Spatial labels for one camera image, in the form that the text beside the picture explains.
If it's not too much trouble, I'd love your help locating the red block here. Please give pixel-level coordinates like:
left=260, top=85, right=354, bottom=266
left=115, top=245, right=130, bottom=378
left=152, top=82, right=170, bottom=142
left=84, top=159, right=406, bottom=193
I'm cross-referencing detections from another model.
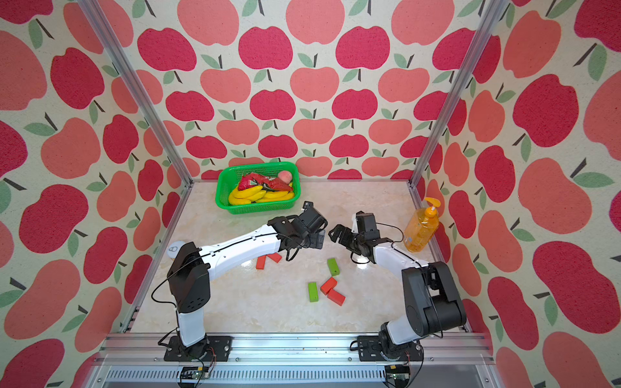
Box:
left=256, top=255, right=267, bottom=270
left=268, top=253, right=282, bottom=263
left=320, top=277, right=338, bottom=297
left=327, top=289, right=345, bottom=307

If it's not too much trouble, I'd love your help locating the green block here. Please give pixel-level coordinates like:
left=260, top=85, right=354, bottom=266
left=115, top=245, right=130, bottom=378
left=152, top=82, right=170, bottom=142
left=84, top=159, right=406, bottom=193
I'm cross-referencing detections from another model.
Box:
left=327, top=258, right=341, bottom=276
left=307, top=282, right=319, bottom=303

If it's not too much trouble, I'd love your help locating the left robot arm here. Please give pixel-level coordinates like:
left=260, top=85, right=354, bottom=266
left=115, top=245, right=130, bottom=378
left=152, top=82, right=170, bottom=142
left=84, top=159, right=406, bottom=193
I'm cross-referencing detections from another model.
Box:
left=166, top=201, right=328, bottom=349

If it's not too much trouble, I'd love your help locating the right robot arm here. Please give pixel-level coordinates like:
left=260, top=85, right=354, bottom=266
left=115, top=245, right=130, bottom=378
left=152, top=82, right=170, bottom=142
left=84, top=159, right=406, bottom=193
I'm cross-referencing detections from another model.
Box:
left=328, top=211, right=467, bottom=358

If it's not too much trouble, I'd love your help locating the orange soap dispenser bottle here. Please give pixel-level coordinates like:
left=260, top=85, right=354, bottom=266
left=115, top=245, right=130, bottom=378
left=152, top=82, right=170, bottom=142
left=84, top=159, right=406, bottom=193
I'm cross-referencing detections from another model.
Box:
left=404, top=197, right=441, bottom=252

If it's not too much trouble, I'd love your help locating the pink peach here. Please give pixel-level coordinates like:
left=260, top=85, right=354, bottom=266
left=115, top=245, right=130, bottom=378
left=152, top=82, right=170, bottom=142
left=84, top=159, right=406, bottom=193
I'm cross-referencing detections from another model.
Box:
left=278, top=171, right=293, bottom=184

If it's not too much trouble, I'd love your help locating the yellow banana bunch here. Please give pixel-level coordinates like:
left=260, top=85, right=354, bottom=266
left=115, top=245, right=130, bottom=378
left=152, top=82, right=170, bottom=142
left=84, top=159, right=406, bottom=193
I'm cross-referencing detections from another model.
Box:
left=228, top=187, right=295, bottom=205

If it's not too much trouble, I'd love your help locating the red snack bag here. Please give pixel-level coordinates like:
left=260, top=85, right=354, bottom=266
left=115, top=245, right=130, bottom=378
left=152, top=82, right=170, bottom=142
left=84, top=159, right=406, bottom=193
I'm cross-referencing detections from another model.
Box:
left=238, top=173, right=293, bottom=192

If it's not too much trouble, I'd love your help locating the green plastic basket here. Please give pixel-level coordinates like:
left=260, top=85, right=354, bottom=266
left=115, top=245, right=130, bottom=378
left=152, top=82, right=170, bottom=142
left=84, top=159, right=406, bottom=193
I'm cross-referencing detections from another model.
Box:
left=215, top=162, right=301, bottom=214

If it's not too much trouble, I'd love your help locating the small tin can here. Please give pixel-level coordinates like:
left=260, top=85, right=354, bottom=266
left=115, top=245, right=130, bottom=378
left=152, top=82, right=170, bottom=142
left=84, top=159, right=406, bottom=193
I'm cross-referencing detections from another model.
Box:
left=166, top=241, right=186, bottom=260

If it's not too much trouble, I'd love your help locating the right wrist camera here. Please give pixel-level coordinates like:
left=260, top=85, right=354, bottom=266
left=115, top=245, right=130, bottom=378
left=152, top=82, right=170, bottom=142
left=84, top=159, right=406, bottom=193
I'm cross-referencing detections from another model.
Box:
left=354, top=211, right=380, bottom=240

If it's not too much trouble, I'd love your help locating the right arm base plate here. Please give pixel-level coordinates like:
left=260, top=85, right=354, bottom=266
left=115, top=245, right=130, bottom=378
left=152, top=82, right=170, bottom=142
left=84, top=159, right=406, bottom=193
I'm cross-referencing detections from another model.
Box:
left=350, top=335, right=425, bottom=363

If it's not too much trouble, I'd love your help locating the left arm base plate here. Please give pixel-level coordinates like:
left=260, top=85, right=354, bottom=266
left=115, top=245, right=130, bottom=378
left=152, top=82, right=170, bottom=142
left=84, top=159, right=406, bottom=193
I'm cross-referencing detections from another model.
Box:
left=162, top=335, right=233, bottom=363

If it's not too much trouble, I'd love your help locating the aluminium front rail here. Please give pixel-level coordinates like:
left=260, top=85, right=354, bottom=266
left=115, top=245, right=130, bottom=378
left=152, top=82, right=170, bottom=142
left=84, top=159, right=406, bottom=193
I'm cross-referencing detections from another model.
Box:
left=83, top=332, right=504, bottom=387

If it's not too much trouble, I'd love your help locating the right aluminium post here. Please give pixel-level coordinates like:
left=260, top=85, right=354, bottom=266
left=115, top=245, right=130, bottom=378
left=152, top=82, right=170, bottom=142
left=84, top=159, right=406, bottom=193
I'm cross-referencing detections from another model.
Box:
left=408, top=0, right=509, bottom=196

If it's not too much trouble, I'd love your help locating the aluminium post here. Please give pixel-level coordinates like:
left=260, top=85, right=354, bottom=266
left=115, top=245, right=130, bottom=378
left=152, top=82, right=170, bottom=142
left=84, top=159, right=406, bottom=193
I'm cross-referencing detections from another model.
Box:
left=408, top=0, right=509, bottom=196
left=78, top=1, right=194, bottom=190

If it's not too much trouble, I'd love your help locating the left aluminium post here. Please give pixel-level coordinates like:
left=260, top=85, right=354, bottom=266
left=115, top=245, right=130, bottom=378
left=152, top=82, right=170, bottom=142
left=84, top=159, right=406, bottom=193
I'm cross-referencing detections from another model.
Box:
left=78, top=1, right=194, bottom=190

